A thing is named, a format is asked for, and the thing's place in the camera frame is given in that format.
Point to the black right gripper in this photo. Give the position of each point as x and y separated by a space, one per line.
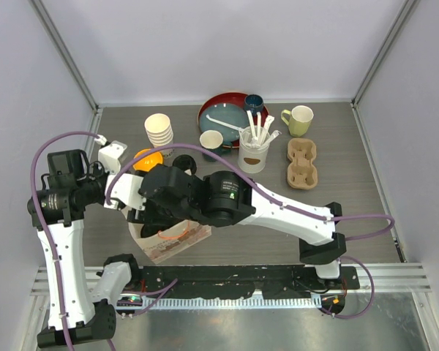
148 216

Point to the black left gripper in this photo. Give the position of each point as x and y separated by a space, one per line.
98 169

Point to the brown paper takeout bag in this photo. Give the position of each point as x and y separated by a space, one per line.
165 244

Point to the stack of white paper cups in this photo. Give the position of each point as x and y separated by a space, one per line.
159 130

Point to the white straw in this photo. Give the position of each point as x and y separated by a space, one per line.
224 124

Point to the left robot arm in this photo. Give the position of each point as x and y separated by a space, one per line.
57 213

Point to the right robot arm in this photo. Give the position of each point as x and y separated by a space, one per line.
240 201

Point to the orange plastic bowl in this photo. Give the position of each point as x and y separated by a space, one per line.
147 163

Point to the dark green ceramic mug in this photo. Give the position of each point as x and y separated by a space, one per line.
213 141

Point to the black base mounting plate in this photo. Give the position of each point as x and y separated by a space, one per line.
240 281

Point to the white straw holder tin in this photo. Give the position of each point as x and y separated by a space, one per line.
251 159

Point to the blue ceramic plate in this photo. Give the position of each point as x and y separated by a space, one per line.
224 112

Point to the red round tray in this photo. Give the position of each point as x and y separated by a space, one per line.
232 97

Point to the dark blue ceramic cup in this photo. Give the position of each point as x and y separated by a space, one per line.
254 103

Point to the light green ceramic mug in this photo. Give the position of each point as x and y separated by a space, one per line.
298 120

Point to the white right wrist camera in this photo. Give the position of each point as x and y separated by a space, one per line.
125 192

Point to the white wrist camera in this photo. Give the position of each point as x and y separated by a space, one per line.
111 154
125 192

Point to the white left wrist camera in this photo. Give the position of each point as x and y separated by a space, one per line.
111 154

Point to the aluminium frame rail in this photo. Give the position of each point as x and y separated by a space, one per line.
373 278

